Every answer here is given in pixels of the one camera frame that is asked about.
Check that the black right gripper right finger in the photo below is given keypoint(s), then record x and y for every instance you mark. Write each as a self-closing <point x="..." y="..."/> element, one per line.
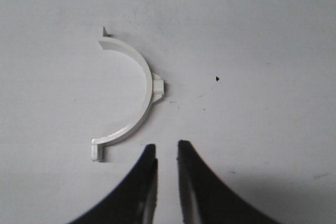
<point x="205" y="198"/>

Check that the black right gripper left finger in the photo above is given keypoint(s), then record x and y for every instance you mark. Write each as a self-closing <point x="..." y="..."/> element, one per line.
<point x="134" y="199"/>

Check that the white half pipe clamp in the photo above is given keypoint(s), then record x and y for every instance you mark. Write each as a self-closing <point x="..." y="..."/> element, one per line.
<point x="154" y="92"/>

